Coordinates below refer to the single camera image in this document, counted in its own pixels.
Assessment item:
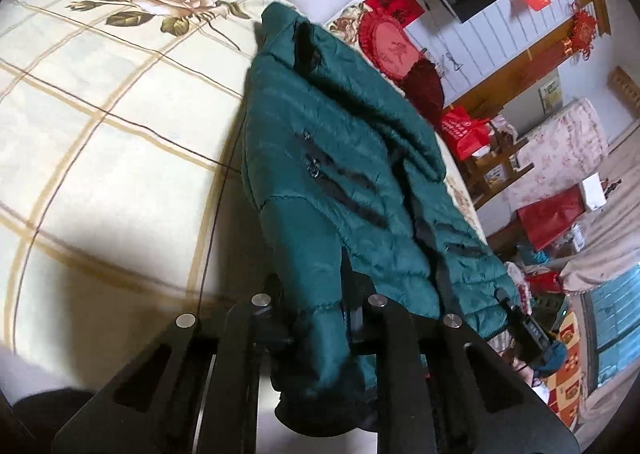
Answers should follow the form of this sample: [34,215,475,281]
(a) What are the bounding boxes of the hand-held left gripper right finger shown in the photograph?
[345,291,581,454]

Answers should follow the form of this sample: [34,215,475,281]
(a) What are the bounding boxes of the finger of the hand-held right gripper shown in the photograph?
[497,291,551,370]

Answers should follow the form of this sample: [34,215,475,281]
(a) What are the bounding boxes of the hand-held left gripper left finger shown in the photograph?
[52,291,296,454]

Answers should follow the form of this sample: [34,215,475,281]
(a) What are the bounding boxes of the dark green puffer jacket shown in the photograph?
[240,2,523,440]

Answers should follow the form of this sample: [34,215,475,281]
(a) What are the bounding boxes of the red yellow patterned mat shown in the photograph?
[545,309,586,430]

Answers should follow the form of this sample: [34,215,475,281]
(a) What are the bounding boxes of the teal striped panel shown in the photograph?
[582,264,640,355]

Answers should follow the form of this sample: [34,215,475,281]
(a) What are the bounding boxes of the red gift bag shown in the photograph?
[516,187,583,251]

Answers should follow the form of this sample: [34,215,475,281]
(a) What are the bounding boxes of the beige cloth cover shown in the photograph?
[557,134,640,295]

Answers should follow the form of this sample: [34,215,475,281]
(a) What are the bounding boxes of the white box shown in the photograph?
[580,173,606,211]

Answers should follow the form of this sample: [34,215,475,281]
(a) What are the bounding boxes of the wooden side table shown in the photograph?
[470,134,533,210]

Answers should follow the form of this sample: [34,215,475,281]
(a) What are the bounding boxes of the pink floral quilt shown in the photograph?
[500,98,611,215]

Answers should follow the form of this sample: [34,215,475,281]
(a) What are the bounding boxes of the red plastic bag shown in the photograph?
[440,107,493,160]

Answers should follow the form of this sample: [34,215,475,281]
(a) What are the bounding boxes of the dark red cushion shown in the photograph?
[402,57,446,117]

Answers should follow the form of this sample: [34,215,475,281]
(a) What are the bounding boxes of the bed with checked floral sheet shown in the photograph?
[0,0,501,375]

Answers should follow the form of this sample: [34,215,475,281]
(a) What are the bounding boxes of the red heart-shaped cushion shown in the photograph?
[357,9,423,82]

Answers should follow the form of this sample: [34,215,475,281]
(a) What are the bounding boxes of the red knot ornament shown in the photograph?
[562,4,601,58]

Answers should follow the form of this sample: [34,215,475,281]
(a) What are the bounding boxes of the paper wall calendar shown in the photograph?
[539,79,563,114]

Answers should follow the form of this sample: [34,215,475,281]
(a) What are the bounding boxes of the wooden wall rack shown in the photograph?
[607,67,640,117]

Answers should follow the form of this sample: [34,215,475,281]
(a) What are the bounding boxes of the wooden wall trim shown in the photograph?
[447,0,613,112]

